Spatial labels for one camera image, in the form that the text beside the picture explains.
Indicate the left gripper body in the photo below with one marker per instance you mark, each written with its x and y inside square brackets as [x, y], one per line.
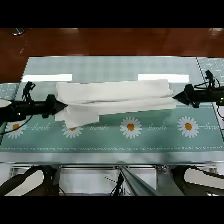
[55, 106]

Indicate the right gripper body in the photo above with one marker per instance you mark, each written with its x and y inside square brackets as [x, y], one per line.
[186, 95]

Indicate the white shirt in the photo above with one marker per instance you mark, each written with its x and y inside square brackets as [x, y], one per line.
[113, 98]

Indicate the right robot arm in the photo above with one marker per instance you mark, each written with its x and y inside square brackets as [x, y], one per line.
[210, 94]

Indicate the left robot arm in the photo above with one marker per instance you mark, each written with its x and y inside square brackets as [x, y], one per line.
[20, 109]

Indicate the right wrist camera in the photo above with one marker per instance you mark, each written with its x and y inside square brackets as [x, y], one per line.
[210, 78]

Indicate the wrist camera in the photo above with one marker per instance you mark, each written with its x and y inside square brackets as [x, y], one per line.
[28, 89]
[210, 78]

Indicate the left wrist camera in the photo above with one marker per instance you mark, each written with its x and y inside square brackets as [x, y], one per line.
[28, 89]

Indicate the silver frame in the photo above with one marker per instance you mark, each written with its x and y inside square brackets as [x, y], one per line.
[140, 180]

